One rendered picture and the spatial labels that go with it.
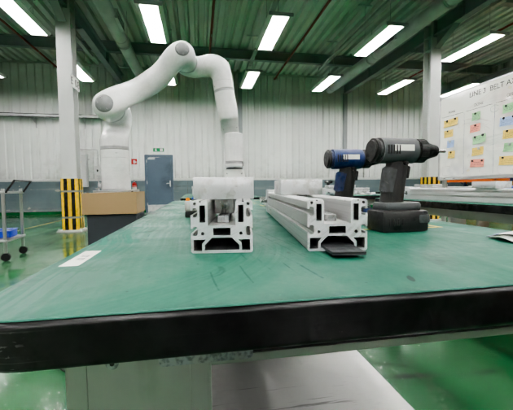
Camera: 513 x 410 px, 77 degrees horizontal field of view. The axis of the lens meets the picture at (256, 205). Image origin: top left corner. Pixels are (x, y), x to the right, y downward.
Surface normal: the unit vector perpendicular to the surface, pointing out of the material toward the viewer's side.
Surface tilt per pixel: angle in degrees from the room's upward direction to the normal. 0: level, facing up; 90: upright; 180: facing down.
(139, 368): 90
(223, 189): 90
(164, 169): 90
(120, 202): 90
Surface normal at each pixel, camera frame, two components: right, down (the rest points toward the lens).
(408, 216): 0.18, 0.05
